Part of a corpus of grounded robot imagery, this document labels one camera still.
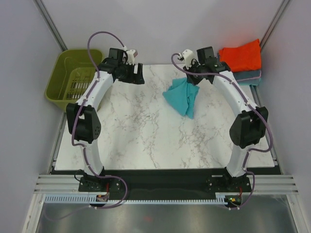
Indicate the right aluminium corner post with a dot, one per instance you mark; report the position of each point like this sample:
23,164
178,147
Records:
274,22

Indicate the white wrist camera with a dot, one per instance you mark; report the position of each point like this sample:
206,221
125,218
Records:
187,57
130,56

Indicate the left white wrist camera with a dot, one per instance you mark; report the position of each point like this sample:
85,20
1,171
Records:
130,56

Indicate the left aluminium corner post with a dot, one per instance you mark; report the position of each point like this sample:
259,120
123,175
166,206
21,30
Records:
50,23

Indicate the turquoise t shirt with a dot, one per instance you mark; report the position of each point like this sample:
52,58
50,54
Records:
181,96

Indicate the folded grey blue t shirt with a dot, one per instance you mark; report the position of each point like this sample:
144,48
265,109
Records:
247,75

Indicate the folded orange t shirt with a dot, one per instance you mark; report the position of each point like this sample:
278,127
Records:
244,58

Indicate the aluminium corner post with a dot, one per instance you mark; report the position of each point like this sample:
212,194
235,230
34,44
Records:
274,22
50,23

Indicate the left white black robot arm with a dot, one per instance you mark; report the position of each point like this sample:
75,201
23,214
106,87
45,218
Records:
83,121

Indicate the white slotted cable duct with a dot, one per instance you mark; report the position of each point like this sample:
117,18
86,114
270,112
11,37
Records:
105,199

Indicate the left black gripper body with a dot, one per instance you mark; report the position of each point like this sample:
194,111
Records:
126,72

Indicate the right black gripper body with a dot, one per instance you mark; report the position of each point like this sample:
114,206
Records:
195,67

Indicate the olive green plastic basket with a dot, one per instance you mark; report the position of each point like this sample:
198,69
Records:
72,73

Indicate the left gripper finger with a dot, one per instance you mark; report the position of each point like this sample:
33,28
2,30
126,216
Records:
138,79
139,68

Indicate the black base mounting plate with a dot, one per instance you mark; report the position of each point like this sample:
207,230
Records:
166,184

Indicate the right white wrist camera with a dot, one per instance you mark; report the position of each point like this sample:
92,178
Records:
187,57

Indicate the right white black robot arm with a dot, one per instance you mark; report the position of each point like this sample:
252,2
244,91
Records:
248,127

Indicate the aluminium frame rail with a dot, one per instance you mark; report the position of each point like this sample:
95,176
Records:
264,184

